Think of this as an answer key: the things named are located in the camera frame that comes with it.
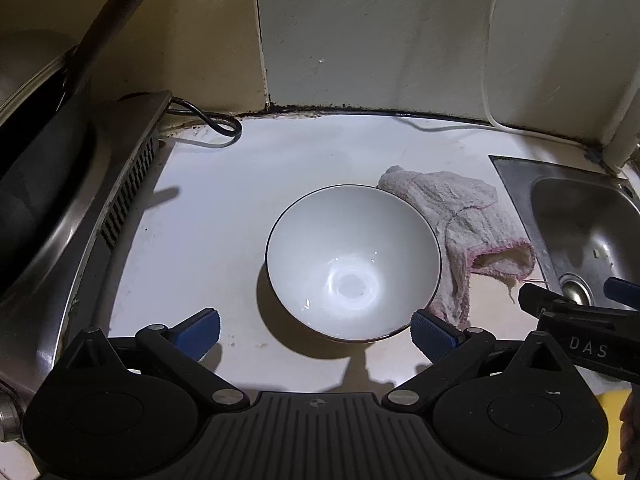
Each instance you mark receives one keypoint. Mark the white bowl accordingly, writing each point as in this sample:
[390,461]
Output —
[350,260]

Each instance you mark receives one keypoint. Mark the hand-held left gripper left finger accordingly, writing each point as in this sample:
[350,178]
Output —
[197,329]

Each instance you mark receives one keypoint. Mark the yellow sponge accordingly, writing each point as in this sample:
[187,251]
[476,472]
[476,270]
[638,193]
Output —
[607,410]

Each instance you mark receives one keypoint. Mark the person's right hand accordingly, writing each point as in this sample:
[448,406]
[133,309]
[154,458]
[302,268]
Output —
[631,430]

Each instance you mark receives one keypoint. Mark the silver stove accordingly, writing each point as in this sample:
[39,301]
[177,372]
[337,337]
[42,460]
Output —
[100,200]

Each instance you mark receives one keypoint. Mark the white pink-edged dishcloth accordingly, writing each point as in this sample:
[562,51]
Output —
[465,210]

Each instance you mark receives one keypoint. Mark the black wok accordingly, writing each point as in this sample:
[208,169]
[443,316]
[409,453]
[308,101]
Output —
[35,170]

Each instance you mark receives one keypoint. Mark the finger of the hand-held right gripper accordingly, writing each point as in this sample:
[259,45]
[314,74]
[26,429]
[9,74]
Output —
[542,297]
[624,291]

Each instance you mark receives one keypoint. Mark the metal wok lid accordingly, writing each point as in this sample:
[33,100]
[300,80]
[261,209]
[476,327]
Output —
[25,70]

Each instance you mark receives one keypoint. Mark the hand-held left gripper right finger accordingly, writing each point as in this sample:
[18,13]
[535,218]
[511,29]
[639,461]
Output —
[435,332]

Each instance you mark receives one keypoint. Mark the stainless steel sink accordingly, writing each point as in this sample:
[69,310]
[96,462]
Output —
[575,220]

